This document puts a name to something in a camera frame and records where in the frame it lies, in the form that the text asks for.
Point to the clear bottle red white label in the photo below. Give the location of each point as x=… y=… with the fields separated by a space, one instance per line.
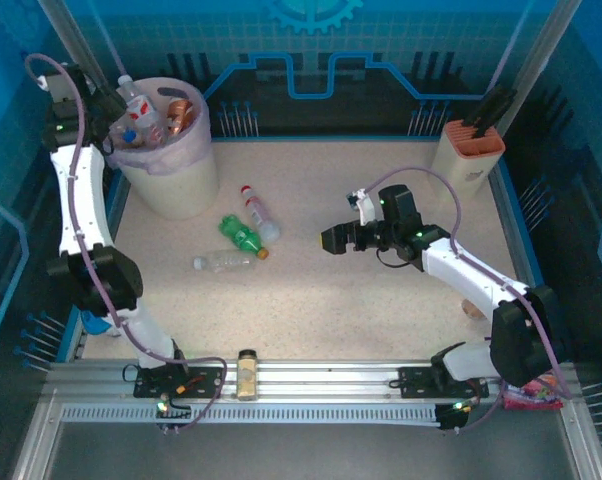
x=140 y=105

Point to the brown copper label plastic bottle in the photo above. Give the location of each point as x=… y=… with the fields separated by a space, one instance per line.
x=180 y=116

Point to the red cap pink label bottle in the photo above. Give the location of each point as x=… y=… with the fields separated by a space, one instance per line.
x=258 y=215

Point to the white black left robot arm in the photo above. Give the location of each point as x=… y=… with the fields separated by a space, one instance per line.
x=78 y=200

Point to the white trash bin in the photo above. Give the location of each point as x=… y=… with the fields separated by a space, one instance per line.
x=191 y=150

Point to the cream plastic bin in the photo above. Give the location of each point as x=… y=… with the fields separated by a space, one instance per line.
x=181 y=190

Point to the cream knife block orange top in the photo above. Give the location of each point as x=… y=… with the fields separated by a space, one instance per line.
x=461 y=165

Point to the green plastic bottle orange cap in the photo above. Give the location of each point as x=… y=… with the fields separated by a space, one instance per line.
x=238 y=235

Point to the tan round object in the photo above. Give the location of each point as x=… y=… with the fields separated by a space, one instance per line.
x=473 y=310

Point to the clear plain bottle white cap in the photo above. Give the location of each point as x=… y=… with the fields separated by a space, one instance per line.
x=226 y=260

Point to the glass spice jar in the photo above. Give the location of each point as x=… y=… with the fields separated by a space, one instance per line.
x=246 y=375

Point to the purple candy bag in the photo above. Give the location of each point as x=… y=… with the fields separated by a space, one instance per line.
x=531 y=395

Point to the blue green plastic container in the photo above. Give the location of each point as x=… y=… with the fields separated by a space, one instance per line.
x=93 y=325

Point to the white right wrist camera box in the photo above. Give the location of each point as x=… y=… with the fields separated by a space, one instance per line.
x=363 y=207

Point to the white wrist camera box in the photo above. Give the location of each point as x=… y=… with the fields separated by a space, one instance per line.
x=43 y=81
x=363 y=207

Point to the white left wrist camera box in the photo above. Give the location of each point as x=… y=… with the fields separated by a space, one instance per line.
x=43 y=81

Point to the aluminium frame post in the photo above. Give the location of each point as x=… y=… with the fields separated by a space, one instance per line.
x=76 y=45
x=546 y=40

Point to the aluminium frame rail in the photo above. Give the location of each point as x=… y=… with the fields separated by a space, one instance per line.
x=331 y=380

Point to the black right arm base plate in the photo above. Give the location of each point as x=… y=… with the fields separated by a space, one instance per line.
x=411 y=382

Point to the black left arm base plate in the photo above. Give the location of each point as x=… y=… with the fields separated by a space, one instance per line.
x=206 y=382

